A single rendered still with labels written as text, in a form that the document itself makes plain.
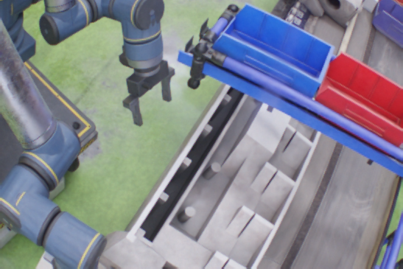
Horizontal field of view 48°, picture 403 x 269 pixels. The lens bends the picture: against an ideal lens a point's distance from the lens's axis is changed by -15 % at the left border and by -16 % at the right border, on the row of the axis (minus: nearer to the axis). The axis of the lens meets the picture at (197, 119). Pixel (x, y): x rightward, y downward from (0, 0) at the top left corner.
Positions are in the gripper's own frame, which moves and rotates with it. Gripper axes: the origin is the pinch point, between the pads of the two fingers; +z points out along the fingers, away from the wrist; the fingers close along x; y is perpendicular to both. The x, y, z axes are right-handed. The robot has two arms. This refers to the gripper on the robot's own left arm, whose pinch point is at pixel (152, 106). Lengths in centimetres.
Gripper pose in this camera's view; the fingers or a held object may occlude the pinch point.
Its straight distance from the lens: 158.5
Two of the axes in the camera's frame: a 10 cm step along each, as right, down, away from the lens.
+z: 0.8, 7.8, 6.3
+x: 6.0, -5.4, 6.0
